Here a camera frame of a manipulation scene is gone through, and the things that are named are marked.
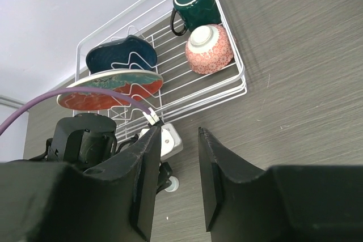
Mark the dark blue plate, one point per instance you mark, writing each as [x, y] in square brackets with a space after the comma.
[131, 52]

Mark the white bottle cap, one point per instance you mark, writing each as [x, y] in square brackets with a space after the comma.
[174, 184]

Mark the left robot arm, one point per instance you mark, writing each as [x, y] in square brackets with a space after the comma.
[84, 154]

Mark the white wire dish rack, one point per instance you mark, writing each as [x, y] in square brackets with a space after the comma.
[184, 92]

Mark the dark green mug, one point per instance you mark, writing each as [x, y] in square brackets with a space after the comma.
[194, 13]

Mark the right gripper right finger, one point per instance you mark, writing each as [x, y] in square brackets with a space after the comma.
[282, 203]

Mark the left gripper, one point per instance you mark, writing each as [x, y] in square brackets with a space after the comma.
[165, 172]

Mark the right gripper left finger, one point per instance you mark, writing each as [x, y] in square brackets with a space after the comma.
[113, 201]

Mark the red teal plate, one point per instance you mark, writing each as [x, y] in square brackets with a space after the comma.
[134, 83]

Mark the pink patterned bowl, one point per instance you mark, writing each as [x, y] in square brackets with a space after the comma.
[208, 49]

